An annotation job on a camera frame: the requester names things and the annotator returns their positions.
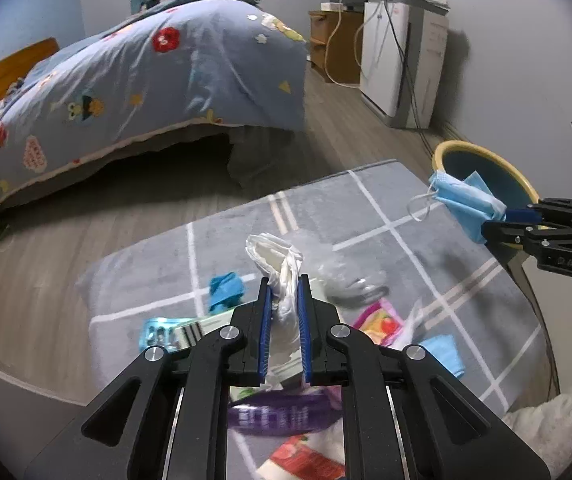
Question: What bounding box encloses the white air purifier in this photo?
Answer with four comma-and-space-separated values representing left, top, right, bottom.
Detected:
359, 0, 449, 129

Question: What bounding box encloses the grey bed base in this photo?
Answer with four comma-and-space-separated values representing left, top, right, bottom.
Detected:
0, 121, 307, 212

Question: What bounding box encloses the white tissue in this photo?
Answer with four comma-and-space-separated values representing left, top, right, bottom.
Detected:
245, 232, 307, 392

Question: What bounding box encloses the pink snack packet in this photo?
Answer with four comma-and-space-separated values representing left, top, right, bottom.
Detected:
353, 298, 407, 347

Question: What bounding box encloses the clear plastic bag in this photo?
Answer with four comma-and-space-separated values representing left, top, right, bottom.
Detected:
311, 254, 391, 307

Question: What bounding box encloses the teal cloth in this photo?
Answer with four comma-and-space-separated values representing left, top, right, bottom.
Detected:
208, 272, 247, 314

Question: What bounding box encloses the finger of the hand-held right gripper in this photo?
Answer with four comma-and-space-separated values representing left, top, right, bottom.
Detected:
480, 219, 572, 258
504, 197, 572, 228

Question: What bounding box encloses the person's right forearm white sleeve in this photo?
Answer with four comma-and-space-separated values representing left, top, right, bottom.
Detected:
502, 364, 572, 480

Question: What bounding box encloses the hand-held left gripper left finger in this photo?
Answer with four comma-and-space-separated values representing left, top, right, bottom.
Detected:
25, 275, 273, 480

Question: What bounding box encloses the red and white packet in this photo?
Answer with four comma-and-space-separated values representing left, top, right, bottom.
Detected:
255, 434, 347, 480

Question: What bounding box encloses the white cable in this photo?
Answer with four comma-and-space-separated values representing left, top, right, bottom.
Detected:
324, 0, 363, 87

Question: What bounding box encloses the wooden headboard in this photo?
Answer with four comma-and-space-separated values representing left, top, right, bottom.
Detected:
0, 37, 61, 127

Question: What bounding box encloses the black cable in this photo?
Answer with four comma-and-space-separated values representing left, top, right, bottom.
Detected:
366, 0, 434, 157

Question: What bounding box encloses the bed with blue quilt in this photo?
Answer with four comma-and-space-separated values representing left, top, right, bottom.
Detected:
0, 0, 309, 209

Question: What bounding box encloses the white plastic wrapper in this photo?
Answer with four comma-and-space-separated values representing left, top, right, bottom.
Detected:
391, 300, 432, 352

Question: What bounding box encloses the purple packet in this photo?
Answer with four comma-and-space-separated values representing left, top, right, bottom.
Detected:
228, 389, 345, 437

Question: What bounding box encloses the teal blister pack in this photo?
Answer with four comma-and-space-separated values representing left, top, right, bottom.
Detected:
138, 317, 195, 354

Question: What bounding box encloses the yellow rimmed blue bin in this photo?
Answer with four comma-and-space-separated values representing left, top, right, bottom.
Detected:
432, 140, 561, 391

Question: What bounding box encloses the grey checked mat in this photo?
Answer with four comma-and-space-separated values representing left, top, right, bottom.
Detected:
75, 159, 557, 480

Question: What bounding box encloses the light blue folded cloth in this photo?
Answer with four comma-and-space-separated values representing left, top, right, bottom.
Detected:
417, 335, 467, 379

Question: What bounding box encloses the blue face mask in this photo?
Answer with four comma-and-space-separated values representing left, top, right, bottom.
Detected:
408, 170, 509, 224

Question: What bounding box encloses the wooden cabinet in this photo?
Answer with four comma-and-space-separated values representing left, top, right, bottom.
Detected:
308, 8, 367, 85

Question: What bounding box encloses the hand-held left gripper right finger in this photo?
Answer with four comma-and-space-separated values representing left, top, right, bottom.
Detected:
298, 274, 551, 480

